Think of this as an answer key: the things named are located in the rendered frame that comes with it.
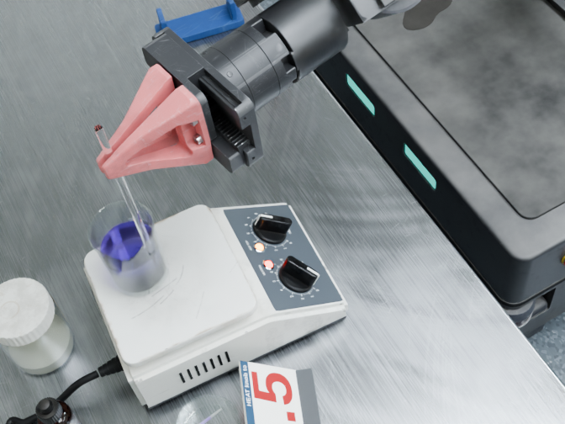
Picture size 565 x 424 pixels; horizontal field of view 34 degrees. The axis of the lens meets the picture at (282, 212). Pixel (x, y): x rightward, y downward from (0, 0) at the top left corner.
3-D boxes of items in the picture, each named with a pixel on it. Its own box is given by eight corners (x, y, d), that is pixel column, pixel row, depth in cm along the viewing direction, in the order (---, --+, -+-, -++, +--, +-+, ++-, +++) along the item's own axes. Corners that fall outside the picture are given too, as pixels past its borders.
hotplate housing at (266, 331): (290, 214, 90) (282, 166, 83) (351, 320, 83) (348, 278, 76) (78, 308, 86) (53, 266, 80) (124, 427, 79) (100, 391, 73)
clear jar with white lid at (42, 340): (64, 381, 82) (36, 343, 76) (2, 373, 83) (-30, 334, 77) (84, 322, 85) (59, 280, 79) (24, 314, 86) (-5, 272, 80)
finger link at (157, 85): (127, 181, 58) (241, 100, 61) (67, 118, 61) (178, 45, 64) (150, 236, 64) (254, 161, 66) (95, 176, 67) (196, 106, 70)
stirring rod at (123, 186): (161, 270, 77) (98, 121, 60) (166, 274, 76) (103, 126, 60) (155, 274, 76) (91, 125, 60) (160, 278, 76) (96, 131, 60)
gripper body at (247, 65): (231, 117, 60) (316, 57, 62) (144, 37, 65) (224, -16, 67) (245, 173, 66) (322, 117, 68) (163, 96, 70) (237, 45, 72)
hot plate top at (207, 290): (208, 205, 82) (206, 199, 81) (262, 311, 75) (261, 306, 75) (82, 259, 80) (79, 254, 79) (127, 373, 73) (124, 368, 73)
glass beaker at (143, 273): (106, 256, 79) (81, 204, 72) (166, 241, 79) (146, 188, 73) (116, 315, 76) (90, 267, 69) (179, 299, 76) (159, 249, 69)
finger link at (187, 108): (109, 162, 59) (223, 84, 62) (52, 102, 62) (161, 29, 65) (134, 219, 65) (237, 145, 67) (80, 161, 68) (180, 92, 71)
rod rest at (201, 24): (237, 7, 107) (233, -17, 104) (245, 26, 105) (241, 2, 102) (155, 30, 106) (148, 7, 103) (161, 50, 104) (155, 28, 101)
